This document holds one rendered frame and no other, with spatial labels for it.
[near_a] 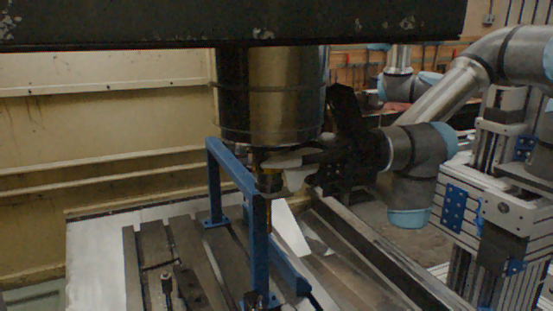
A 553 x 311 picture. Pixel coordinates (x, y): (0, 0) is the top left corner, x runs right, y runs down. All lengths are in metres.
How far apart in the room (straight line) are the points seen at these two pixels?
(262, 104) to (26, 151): 1.23
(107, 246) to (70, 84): 0.60
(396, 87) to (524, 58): 0.77
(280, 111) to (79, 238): 1.26
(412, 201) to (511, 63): 0.36
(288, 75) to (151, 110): 1.12
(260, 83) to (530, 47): 0.59
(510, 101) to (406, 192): 0.85
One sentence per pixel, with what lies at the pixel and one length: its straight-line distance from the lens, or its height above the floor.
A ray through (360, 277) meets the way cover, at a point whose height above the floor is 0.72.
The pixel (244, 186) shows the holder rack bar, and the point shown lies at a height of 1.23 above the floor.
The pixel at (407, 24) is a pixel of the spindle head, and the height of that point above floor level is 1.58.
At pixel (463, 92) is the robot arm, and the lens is 0.87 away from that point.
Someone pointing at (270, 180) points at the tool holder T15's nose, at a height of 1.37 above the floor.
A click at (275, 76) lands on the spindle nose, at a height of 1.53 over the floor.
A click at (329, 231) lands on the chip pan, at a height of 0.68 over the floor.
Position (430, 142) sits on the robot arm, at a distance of 0.65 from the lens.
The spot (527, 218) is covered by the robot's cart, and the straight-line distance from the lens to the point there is 1.21.
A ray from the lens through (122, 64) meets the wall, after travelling 1.46.
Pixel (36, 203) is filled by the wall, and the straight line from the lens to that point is 1.63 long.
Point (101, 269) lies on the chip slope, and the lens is 1.50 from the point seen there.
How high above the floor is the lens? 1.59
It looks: 21 degrees down
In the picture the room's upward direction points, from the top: straight up
